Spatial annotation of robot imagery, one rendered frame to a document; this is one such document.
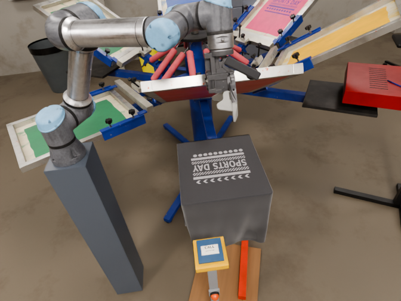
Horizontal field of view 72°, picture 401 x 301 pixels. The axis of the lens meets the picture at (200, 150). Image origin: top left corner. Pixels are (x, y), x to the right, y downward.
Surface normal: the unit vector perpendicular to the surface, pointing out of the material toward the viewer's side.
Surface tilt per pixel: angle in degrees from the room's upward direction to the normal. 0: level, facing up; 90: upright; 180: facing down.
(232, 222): 92
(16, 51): 90
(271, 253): 0
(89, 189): 90
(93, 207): 90
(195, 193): 0
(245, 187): 0
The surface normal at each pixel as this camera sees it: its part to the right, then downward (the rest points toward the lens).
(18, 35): 0.12, 0.62
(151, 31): -0.35, 0.62
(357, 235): -0.07, -0.77
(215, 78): 0.08, 0.37
